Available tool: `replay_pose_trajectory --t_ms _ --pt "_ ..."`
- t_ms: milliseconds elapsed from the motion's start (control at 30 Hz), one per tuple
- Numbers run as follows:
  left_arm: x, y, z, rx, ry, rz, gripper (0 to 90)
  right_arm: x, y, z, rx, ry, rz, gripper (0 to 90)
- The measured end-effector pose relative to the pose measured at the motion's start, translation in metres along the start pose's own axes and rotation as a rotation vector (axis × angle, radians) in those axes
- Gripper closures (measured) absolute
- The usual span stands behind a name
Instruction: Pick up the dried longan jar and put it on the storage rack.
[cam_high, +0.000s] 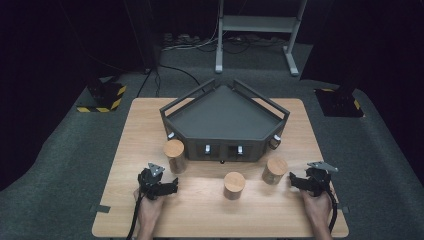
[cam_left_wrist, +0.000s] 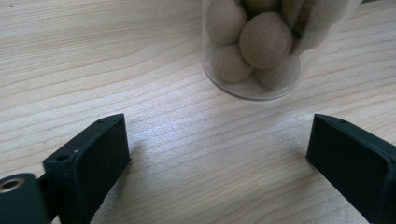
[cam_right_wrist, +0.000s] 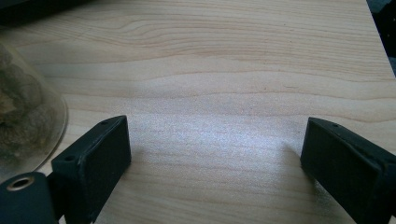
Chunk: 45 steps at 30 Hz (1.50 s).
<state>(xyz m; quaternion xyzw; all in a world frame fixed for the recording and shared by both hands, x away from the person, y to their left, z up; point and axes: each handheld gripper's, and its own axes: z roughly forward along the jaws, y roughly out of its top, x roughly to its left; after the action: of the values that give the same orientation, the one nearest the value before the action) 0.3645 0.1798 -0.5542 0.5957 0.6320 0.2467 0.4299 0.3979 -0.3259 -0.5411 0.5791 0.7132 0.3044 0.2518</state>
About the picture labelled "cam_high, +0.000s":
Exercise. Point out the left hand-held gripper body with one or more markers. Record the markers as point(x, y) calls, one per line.
point(150, 181)

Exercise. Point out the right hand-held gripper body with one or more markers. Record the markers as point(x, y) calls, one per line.
point(320, 180)

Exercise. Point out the medium glass jar wooden lid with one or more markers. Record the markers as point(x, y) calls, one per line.
point(275, 168)

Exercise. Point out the tall glass jar wooden lid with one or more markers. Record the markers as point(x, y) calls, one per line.
point(174, 151)

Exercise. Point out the short glass jar wooden lid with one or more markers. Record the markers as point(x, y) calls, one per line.
point(234, 183)

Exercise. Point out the dark grey corner shelf rack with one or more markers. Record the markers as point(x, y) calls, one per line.
point(226, 116)

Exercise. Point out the person's right hand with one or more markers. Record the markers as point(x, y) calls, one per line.
point(316, 208)

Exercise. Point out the person's left hand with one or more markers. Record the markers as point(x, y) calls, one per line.
point(148, 208)

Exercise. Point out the grey tape strip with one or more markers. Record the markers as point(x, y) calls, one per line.
point(100, 208)
point(345, 210)

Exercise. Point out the black base yellow striped edge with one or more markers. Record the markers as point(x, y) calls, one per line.
point(106, 96)
point(338, 103)

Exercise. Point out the black power strip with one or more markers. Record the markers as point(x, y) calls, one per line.
point(181, 38)

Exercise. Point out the white metal stand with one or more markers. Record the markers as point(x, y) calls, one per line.
point(258, 24)

